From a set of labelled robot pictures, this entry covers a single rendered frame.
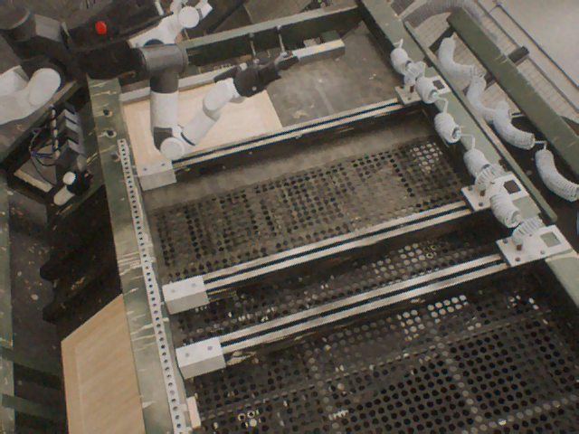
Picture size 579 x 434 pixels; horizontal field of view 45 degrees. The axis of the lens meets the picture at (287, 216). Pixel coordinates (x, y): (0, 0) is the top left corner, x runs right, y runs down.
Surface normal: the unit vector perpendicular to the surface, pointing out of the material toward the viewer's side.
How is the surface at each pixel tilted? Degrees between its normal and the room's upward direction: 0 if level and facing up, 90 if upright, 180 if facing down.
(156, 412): 58
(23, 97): 90
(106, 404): 90
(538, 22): 90
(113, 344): 90
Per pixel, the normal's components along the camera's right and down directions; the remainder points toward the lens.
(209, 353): -0.09, -0.66
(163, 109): 0.07, 0.52
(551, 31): -0.59, -0.40
